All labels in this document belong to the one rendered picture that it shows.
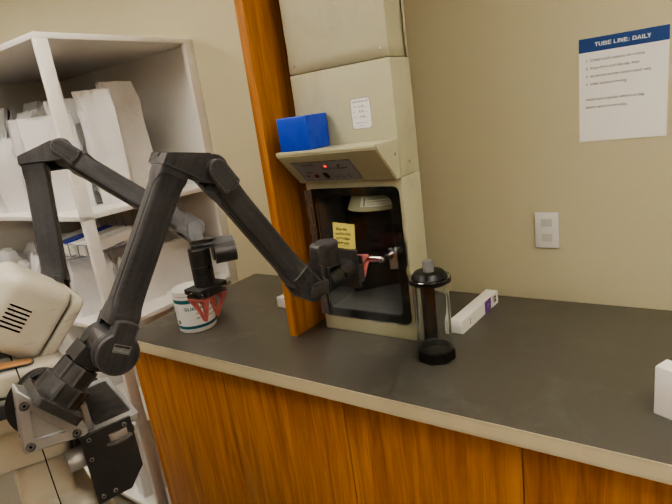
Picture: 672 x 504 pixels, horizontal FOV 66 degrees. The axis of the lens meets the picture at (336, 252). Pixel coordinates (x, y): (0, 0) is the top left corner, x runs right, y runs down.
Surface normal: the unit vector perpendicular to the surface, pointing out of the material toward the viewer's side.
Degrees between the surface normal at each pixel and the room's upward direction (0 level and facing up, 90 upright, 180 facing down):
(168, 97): 90
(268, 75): 90
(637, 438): 0
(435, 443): 90
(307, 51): 90
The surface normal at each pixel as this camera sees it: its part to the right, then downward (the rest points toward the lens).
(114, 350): 0.65, 0.15
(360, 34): -0.55, 0.29
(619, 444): -0.13, -0.96
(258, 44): 0.82, 0.04
